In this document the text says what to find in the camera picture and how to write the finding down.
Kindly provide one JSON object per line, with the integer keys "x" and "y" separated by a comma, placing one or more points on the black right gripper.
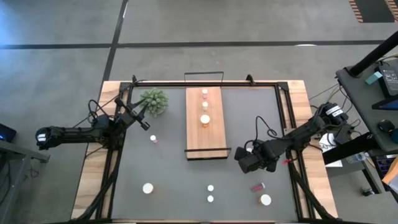
{"x": 253, "y": 164}

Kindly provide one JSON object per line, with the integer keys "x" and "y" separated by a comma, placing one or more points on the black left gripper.
{"x": 132, "y": 115}

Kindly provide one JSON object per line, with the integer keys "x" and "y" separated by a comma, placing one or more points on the pink medicine bottle red pills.
{"x": 257, "y": 187}

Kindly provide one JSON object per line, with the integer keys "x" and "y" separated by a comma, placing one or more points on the large orange medicine bottle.
{"x": 205, "y": 119}
{"x": 265, "y": 199}

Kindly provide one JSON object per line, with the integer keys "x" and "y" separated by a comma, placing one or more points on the white lid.
{"x": 148, "y": 188}

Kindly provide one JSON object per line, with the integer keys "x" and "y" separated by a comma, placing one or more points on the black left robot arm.
{"x": 71, "y": 133}

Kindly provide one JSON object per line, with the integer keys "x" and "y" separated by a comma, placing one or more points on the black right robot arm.
{"x": 304, "y": 130}

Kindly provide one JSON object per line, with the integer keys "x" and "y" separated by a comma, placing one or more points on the green succulent in white pot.
{"x": 154, "y": 102}

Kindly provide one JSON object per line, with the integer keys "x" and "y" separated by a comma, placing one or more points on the wooden tray board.
{"x": 196, "y": 137}

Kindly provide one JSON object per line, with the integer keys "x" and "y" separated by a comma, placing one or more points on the white paper sheet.
{"x": 326, "y": 146}

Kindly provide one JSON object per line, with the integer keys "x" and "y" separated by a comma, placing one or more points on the black power box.
{"x": 343, "y": 133}

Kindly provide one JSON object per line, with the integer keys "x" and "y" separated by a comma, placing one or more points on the black desk leg bar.
{"x": 351, "y": 149}

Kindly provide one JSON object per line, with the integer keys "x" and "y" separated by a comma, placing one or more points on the clear plastic water bottle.
{"x": 357, "y": 157}

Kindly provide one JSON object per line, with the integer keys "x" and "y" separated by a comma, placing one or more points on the small black floor object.
{"x": 368, "y": 192}

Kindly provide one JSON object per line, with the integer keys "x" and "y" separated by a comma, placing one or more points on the grey side desk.
{"x": 357, "y": 102}

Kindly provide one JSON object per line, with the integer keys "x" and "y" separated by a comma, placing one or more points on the black device blue screen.
{"x": 7, "y": 133}

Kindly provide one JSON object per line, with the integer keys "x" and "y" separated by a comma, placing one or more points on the grey side table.
{"x": 15, "y": 161}

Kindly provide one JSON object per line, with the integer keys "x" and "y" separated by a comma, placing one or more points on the black computer mouse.
{"x": 386, "y": 126}

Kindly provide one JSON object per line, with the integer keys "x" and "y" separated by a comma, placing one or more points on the orange cardboard box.
{"x": 391, "y": 177}

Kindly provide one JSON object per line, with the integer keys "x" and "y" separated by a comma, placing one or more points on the dark blue round object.
{"x": 395, "y": 136}

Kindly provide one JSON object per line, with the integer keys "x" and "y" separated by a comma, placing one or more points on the black tablet blue screen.
{"x": 387, "y": 105}

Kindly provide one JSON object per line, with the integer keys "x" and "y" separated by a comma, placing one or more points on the teal box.
{"x": 373, "y": 78}

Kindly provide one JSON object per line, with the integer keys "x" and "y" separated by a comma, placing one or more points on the black power adapter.
{"x": 390, "y": 79}

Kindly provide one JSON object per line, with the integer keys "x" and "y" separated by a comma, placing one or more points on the black pole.
{"x": 373, "y": 56}

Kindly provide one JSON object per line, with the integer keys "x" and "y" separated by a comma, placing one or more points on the dark rug striped border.
{"x": 374, "y": 11}

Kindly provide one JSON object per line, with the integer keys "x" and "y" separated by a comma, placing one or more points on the black aluminium rig frame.
{"x": 217, "y": 84}

